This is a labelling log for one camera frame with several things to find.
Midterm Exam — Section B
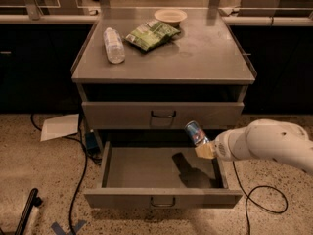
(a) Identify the black bar tool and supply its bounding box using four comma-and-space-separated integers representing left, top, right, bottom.
15, 188, 42, 235

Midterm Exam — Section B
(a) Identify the beige paper bowl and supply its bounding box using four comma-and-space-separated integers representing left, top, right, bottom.
155, 9, 187, 27

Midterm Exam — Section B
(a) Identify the green chip bag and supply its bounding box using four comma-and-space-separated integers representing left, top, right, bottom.
125, 20, 180, 52

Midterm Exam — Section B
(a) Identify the white paper sheet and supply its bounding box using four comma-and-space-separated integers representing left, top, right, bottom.
41, 114, 79, 141

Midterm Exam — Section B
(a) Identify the grey metal drawer cabinet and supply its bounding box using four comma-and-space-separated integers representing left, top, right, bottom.
72, 7, 255, 145

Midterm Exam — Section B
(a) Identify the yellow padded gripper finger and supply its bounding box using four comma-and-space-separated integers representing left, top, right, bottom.
195, 142, 216, 160

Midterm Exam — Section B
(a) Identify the closed grey upper drawer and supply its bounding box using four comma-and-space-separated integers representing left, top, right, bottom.
82, 102, 244, 129

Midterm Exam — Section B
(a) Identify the blue power adapter box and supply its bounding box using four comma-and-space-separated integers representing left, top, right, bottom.
85, 132, 100, 154

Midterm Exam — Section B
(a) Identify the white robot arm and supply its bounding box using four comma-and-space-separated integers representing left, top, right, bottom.
189, 119, 313, 175

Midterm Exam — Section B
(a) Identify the open grey lower drawer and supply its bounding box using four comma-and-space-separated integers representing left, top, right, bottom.
84, 142, 243, 209

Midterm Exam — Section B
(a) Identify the clear plastic water bottle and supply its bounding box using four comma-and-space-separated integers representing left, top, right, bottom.
103, 27, 125, 64

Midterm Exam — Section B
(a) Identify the blue silver redbull can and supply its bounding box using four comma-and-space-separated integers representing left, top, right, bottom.
185, 120, 209, 147

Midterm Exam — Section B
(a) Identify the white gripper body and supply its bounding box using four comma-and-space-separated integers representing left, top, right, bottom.
214, 131, 233, 161

